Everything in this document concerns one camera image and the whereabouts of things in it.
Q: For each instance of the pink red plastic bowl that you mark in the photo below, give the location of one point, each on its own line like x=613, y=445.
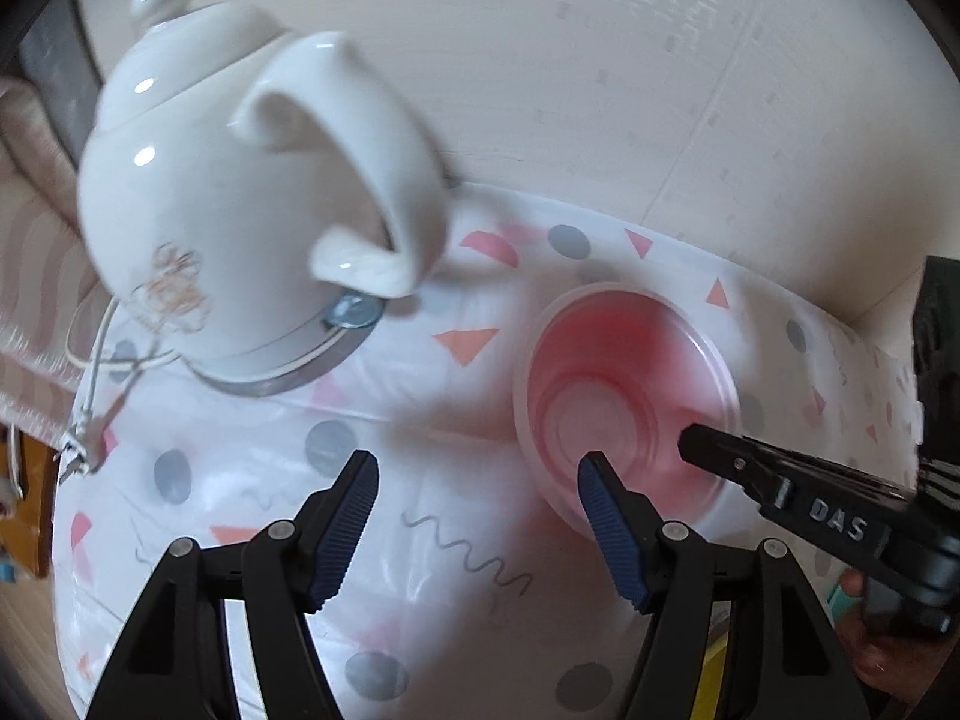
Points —
x=612, y=369

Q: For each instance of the white ceramic electric kettle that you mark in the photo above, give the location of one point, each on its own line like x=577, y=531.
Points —
x=255, y=196

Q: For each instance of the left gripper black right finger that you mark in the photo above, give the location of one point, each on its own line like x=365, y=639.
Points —
x=665, y=570

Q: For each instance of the patterned white tablecloth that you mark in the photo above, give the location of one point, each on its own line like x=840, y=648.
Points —
x=468, y=597

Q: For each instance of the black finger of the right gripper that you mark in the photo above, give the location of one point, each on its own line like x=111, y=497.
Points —
x=858, y=518

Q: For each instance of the person's hand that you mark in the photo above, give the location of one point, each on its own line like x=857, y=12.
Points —
x=924, y=677

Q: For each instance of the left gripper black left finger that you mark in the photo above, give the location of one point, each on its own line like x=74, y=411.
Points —
x=289, y=570

